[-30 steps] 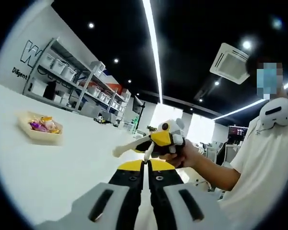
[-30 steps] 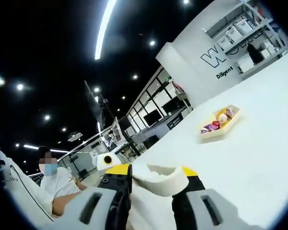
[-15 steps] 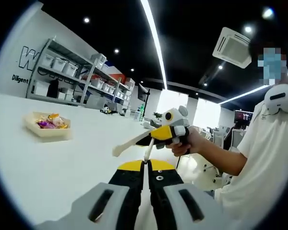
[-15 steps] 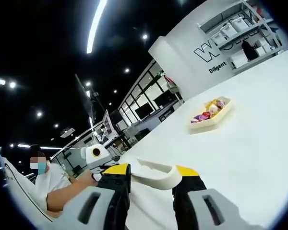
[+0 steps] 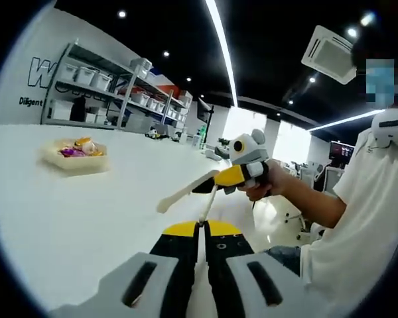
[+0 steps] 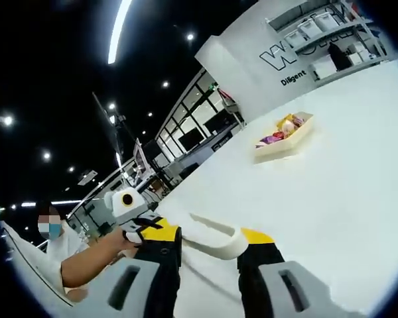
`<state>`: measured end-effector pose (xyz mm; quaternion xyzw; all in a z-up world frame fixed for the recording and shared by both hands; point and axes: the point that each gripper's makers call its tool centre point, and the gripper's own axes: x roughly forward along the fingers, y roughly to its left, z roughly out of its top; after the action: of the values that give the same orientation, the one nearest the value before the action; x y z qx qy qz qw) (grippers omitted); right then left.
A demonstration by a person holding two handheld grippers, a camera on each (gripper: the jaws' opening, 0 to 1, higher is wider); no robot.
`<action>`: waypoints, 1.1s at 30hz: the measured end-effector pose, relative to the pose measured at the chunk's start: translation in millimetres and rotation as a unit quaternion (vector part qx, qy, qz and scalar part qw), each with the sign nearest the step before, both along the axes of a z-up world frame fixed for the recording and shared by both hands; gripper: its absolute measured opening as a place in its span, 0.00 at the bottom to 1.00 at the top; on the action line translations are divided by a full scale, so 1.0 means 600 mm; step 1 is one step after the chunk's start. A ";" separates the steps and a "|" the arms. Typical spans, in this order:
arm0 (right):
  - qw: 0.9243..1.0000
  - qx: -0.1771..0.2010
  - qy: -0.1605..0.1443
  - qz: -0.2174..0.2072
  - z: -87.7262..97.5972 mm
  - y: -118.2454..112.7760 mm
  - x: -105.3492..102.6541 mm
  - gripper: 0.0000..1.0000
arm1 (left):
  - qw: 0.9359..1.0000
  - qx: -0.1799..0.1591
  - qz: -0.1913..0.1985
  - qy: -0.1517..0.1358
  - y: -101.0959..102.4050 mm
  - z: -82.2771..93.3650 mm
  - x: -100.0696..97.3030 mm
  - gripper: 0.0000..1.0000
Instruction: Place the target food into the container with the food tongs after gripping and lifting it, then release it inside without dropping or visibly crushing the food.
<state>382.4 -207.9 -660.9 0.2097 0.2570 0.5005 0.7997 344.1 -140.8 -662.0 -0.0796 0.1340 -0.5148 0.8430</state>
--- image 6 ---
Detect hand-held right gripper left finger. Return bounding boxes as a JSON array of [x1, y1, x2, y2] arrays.
[[86, 227, 183, 318]]

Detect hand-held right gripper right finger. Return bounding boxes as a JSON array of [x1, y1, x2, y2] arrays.
[[237, 227, 352, 318]]

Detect cream food tongs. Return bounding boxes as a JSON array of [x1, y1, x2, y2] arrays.
[[181, 213, 250, 261]]

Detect cream plastic container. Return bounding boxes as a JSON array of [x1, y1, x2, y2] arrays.
[[253, 111, 315, 163]]

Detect yellow bun food packet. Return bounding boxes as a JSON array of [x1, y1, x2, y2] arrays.
[[277, 114, 295, 133]]

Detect person's left hand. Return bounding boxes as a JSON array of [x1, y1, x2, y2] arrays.
[[94, 228, 143, 256]]

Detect ceiling air vent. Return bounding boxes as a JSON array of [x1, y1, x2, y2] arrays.
[[78, 170, 99, 186]]

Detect black tripod stand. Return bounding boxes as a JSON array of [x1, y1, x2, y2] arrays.
[[92, 92, 143, 186]]

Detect black desk monitor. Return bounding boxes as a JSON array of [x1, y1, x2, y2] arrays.
[[178, 127, 203, 150], [204, 111, 236, 133]]

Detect long ceiling light strip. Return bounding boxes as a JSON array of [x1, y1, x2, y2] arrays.
[[107, 0, 133, 66]]

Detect white cardboard box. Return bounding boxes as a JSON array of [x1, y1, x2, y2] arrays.
[[310, 61, 336, 82]]

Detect black backpack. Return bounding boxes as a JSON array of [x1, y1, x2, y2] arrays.
[[328, 44, 351, 70]]

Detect grey metal shelving rack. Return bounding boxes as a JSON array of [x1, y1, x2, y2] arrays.
[[265, 6, 391, 83]]

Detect hanging grey device red strap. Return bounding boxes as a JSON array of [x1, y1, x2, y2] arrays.
[[218, 87, 246, 127]]

